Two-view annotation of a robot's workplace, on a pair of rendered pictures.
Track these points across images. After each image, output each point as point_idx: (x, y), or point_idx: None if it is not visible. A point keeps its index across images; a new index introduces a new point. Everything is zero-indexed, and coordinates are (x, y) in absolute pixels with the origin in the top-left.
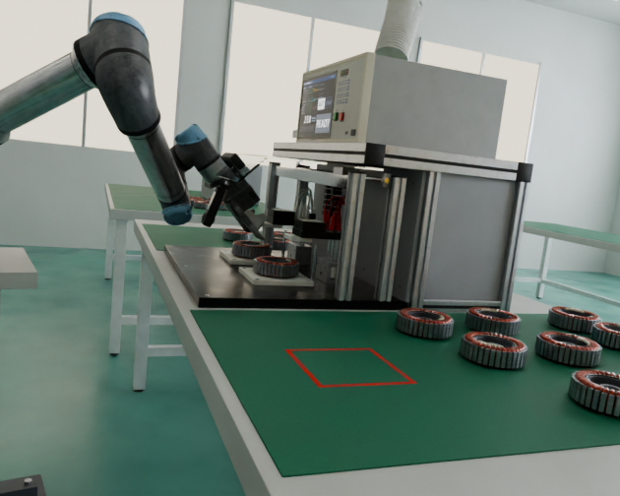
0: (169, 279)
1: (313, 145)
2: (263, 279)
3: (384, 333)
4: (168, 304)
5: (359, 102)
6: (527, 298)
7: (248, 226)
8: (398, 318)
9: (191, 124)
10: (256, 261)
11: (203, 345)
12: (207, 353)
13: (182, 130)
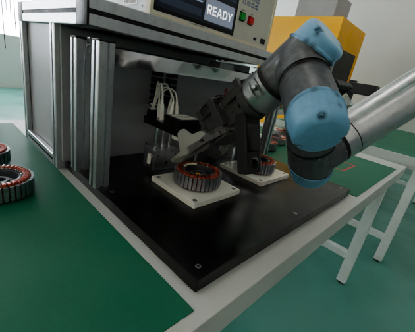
0: (325, 222)
1: (230, 42)
2: (278, 171)
3: (282, 154)
4: (342, 224)
5: (270, 18)
6: None
7: (232, 147)
8: (274, 146)
9: (321, 21)
10: (274, 165)
11: (377, 186)
12: (380, 184)
13: (325, 32)
